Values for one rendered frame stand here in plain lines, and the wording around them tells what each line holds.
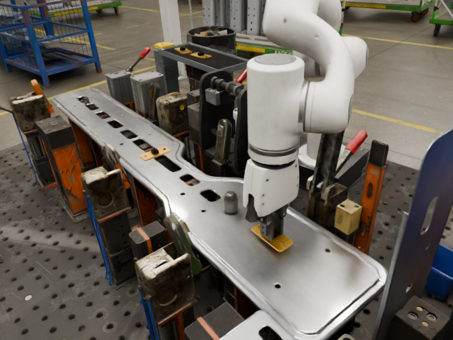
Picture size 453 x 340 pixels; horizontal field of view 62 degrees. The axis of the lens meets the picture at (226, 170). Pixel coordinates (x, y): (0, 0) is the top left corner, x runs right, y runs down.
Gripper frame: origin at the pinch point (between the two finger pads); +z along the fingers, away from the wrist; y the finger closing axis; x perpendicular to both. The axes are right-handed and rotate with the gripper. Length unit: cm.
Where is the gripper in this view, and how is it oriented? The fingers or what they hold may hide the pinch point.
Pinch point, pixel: (271, 226)
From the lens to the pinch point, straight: 73.0
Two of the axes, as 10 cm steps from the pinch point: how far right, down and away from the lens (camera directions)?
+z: 0.5, 8.5, 5.3
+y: -7.9, 3.6, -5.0
